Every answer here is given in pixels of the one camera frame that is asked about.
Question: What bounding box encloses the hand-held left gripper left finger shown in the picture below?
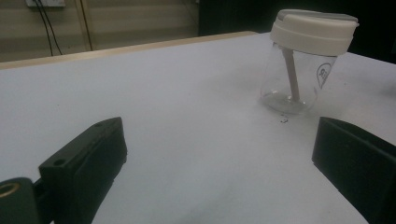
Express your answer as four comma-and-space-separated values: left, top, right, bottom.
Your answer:
38, 117, 128, 224

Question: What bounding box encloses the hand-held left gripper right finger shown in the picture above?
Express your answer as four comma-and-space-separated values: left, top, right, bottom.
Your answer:
311, 116, 396, 224

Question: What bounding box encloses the clear cup with white lid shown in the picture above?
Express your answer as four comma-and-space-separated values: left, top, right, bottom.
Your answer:
259, 8, 360, 115

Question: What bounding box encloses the beige straw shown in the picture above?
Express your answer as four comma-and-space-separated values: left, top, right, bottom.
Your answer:
280, 46, 301, 103

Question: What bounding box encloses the black cable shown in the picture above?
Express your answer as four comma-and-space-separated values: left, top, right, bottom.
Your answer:
79, 0, 94, 51
33, 0, 64, 57

